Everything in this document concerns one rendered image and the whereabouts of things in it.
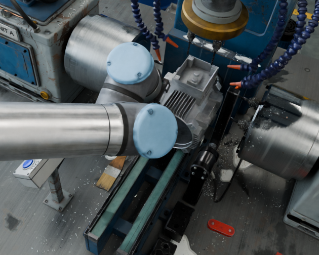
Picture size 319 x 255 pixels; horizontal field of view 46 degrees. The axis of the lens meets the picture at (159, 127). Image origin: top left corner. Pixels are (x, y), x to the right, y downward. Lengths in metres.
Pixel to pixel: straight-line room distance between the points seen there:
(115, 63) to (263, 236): 0.78
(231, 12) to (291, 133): 0.36
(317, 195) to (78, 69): 0.81
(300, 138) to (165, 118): 0.55
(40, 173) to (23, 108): 0.47
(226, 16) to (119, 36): 0.36
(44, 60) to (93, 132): 0.75
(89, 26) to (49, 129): 0.72
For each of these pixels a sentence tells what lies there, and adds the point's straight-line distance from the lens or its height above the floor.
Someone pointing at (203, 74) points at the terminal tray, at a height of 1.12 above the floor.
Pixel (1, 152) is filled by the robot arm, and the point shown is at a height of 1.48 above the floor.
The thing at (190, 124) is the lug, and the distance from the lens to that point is 1.08.
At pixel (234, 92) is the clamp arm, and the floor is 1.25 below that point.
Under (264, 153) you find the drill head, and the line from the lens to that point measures 1.11.
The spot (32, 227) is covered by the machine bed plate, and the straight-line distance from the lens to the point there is 1.24.
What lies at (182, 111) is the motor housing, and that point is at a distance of 1.09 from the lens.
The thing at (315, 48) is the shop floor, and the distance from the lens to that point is 3.38.
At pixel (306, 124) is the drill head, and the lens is 1.10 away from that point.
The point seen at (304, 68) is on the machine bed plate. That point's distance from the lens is 1.84.
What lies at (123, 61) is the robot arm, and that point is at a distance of 0.75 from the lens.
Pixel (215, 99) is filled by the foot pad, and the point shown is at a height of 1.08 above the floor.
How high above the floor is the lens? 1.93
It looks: 52 degrees down
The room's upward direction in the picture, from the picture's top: 9 degrees clockwise
